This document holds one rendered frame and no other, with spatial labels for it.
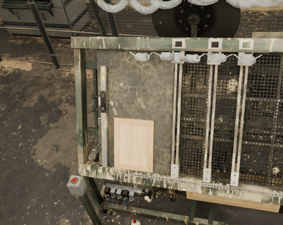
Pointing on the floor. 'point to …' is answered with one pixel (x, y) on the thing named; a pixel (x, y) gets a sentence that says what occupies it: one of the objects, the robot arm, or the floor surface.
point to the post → (90, 210)
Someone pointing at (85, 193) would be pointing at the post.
